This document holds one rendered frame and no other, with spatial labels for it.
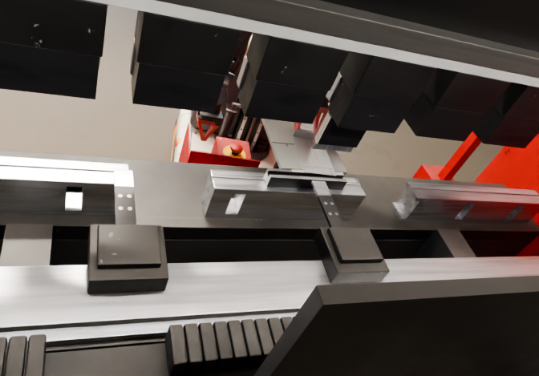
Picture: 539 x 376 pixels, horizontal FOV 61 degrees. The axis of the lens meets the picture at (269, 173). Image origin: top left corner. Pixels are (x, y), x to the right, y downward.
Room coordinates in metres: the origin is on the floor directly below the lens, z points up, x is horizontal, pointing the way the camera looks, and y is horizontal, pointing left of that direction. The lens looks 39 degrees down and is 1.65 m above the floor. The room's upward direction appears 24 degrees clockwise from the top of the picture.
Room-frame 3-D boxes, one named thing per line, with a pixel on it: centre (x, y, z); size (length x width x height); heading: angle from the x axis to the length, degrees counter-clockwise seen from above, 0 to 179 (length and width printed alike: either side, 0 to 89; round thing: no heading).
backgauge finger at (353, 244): (0.73, -0.18, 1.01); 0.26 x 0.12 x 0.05; 31
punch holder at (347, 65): (0.88, -0.13, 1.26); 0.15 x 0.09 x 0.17; 121
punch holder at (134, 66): (0.68, 0.22, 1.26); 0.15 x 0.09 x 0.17; 121
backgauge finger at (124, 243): (0.51, 0.19, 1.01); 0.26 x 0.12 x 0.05; 31
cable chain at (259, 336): (0.42, -0.13, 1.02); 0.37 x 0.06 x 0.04; 121
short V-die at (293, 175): (0.85, -0.08, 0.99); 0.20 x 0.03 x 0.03; 121
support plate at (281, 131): (1.00, -0.03, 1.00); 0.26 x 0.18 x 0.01; 31
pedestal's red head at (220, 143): (1.06, 0.16, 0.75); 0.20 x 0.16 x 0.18; 114
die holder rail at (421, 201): (1.15, -0.58, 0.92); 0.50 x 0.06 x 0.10; 121
